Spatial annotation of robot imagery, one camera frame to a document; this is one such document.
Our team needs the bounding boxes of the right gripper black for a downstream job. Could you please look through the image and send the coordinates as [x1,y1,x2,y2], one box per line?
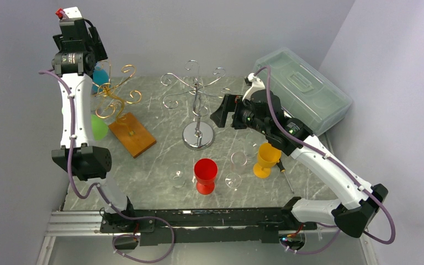
[210,93,270,135]

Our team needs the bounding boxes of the blue plastic wine glass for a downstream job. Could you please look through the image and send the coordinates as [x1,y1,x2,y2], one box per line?
[91,61,109,95]

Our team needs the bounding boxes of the red plastic wine glass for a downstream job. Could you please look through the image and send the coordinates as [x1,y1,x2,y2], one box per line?
[193,158,218,195]

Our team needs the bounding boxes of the orange plastic wine glass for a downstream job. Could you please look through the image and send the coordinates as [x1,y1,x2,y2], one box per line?
[253,143,282,178]

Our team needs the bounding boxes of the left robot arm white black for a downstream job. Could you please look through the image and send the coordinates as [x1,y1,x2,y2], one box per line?
[40,18,137,232]

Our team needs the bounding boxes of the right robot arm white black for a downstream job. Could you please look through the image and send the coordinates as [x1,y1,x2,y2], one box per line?
[210,90,395,239]

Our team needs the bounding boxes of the chrome wine glass rack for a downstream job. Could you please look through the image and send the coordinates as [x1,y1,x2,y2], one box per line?
[161,60,226,151]

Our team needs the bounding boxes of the gold wine glass rack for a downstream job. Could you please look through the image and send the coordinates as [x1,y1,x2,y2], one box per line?
[92,60,142,128]

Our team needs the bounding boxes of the green plastic wine glass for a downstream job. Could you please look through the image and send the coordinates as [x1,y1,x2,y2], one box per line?
[61,106,109,142]

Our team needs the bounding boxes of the orange wooden rack base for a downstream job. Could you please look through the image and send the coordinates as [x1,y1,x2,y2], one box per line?
[108,112,157,158]

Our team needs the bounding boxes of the orange black screwdriver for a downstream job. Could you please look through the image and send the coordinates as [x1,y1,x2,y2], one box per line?
[276,160,294,194]

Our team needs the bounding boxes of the clear plastic storage box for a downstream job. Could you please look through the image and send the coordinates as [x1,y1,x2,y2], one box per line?
[253,47,352,136]

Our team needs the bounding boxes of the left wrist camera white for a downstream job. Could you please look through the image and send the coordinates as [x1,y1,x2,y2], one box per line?
[55,7,83,20]

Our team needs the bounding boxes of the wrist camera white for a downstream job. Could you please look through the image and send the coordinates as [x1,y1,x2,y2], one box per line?
[242,73,266,100]
[55,7,83,20]

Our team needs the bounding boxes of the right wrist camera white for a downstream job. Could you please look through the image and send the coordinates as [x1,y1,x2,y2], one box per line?
[242,73,266,100]

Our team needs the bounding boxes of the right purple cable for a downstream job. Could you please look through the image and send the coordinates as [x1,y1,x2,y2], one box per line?
[254,66,397,256]

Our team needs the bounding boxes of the aluminium frame rail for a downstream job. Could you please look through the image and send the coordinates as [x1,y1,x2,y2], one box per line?
[37,210,378,264]

